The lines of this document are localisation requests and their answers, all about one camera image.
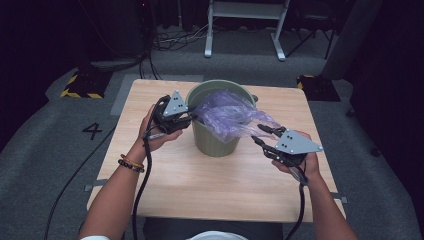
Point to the black yellow striped base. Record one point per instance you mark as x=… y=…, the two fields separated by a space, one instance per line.
x=87 y=85
x=318 y=88

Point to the person's white shirt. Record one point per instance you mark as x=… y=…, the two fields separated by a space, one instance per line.
x=218 y=236

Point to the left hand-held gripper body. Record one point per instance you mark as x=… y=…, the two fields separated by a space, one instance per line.
x=173 y=108

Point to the person's left hand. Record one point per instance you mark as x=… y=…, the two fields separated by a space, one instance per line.
x=156 y=141

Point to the purple plastic bag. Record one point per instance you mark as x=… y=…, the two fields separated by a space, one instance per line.
x=230 y=115

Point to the white metal stand frame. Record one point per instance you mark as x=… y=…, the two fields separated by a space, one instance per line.
x=246 y=10

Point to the grey tape strip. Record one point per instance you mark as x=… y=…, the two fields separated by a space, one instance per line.
x=98 y=184
x=341 y=199

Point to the green plastic bin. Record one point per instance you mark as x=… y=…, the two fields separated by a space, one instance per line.
x=213 y=146

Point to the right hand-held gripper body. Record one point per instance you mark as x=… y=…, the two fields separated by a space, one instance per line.
x=295 y=145

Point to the grey pillar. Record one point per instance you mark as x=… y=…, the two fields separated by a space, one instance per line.
x=350 y=40

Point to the person's right hand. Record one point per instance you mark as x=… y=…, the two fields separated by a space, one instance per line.
x=311 y=165

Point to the person's dark trousers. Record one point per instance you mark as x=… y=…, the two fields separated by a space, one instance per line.
x=166 y=230

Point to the black tripod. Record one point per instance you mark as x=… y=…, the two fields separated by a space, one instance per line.
x=310 y=36

